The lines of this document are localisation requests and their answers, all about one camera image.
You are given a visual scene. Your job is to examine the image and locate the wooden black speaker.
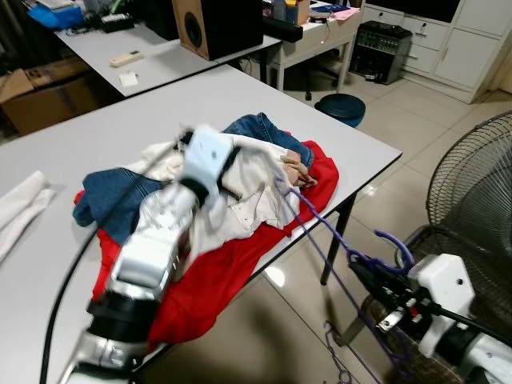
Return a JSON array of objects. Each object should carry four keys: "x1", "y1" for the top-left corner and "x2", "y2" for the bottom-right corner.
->
[{"x1": 171, "y1": 0, "x2": 266, "y2": 62}]

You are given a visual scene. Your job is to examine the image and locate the small grey table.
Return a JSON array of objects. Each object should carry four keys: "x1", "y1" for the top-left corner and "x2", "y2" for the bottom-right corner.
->
[{"x1": 56, "y1": 22, "x2": 282, "y2": 98}]

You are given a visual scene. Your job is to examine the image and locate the blue denim jeans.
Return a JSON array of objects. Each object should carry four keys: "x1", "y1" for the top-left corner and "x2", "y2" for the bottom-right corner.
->
[{"x1": 80, "y1": 112, "x2": 315, "y2": 247}]

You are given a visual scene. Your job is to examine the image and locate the white desk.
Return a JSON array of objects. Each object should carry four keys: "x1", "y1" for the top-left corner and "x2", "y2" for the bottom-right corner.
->
[{"x1": 268, "y1": 6, "x2": 366, "y2": 90}]

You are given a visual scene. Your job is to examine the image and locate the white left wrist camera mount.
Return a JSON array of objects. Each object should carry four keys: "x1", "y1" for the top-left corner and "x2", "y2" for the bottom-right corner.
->
[{"x1": 180, "y1": 125, "x2": 239, "y2": 202}]

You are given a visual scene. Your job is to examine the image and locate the blue bag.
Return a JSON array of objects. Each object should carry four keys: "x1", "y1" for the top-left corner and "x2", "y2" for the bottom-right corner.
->
[{"x1": 26, "y1": 2, "x2": 86, "y2": 31}]

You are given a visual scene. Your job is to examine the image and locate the brown cardboard box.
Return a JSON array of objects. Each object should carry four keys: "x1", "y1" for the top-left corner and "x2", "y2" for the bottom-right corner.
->
[{"x1": 0, "y1": 56, "x2": 102, "y2": 137}]

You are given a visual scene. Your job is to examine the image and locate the pink paper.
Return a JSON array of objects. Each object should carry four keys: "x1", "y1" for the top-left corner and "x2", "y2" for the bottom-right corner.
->
[{"x1": 328, "y1": 7, "x2": 362, "y2": 22}]

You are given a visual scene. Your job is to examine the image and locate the white drawer cabinet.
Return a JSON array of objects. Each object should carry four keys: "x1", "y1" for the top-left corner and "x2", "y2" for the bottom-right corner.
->
[{"x1": 360, "y1": 0, "x2": 512, "y2": 103}]

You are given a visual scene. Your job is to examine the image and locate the grey table black legs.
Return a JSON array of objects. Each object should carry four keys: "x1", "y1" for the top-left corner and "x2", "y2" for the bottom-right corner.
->
[{"x1": 0, "y1": 64, "x2": 403, "y2": 384}]

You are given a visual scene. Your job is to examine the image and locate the white shirt tan collar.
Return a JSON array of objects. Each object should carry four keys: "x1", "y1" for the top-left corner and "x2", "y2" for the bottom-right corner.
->
[{"x1": 128, "y1": 132, "x2": 321, "y2": 257}]

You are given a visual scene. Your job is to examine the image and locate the black office machine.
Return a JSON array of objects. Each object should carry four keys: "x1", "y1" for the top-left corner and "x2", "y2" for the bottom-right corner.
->
[{"x1": 349, "y1": 21, "x2": 414, "y2": 86}]

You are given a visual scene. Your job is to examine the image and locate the blue round stool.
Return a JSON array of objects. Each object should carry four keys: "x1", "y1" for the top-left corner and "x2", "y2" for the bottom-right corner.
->
[{"x1": 314, "y1": 93, "x2": 368, "y2": 129}]

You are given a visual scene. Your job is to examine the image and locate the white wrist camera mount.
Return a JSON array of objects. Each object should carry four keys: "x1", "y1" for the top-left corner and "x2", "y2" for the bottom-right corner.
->
[
  {"x1": 180, "y1": 125, "x2": 239, "y2": 202},
  {"x1": 406, "y1": 254, "x2": 478, "y2": 358}
]

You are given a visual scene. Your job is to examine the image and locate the black power strip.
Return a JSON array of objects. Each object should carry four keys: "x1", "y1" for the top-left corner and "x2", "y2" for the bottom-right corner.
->
[{"x1": 99, "y1": 11, "x2": 136, "y2": 34}]

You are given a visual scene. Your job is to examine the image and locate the red shirt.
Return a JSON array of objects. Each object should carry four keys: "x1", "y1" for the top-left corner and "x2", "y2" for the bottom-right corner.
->
[{"x1": 74, "y1": 140, "x2": 342, "y2": 346}]

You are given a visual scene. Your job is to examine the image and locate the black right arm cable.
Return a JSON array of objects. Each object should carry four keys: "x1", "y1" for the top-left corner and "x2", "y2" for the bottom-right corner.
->
[{"x1": 416, "y1": 298, "x2": 512, "y2": 341}]

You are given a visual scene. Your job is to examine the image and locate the black floor fan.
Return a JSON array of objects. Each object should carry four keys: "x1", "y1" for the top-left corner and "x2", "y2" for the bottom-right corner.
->
[{"x1": 340, "y1": 110, "x2": 512, "y2": 384}]

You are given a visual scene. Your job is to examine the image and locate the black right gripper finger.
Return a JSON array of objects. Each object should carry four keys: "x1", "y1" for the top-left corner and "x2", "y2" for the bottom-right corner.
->
[{"x1": 347, "y1": 253, "x2": 385, "y2": 282}]

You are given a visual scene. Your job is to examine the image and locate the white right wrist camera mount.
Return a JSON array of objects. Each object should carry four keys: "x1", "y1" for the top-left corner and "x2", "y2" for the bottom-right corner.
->
[{"x1": 406, "y1": 254, "x2": 478, "y2": 358}]

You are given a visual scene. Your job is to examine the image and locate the white remote control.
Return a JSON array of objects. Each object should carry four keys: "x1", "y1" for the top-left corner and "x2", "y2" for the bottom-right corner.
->
[{"x1": 109, "y1": 50, "x2": 146, "y2": 68}]

